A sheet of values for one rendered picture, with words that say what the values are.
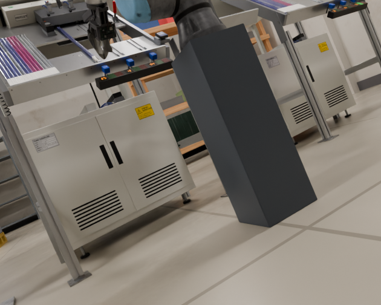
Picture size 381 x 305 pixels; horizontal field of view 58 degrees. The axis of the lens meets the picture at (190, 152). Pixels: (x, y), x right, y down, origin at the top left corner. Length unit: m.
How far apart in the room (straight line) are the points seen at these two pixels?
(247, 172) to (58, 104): 8.72
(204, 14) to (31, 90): 0.71
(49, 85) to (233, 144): 0.78
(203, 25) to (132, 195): 0.97
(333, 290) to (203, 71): 0.61
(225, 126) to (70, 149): 0.92
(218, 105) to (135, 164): 0.88
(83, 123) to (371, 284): 1.39
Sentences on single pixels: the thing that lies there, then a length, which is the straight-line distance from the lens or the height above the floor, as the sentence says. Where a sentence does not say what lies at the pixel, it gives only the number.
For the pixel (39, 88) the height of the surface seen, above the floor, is 0.70.
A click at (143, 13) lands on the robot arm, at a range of 0.99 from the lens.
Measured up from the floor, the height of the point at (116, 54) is 0.77.
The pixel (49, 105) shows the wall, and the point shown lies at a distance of 9.51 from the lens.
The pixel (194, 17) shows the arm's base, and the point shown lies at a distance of 1.04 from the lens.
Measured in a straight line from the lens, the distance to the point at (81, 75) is 1.45.
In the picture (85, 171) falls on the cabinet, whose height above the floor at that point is 0.36.
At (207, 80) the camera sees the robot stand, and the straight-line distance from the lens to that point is 0.94.
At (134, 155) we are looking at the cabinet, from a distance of 1.73.
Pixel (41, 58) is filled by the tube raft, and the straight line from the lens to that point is 1.60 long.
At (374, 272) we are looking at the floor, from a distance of 0.64.
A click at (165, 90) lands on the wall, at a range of 9.99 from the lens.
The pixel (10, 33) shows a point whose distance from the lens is 1.96.
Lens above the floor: 0.31
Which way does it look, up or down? 2 degrees down
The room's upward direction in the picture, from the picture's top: 23 degrees counter-clockwise
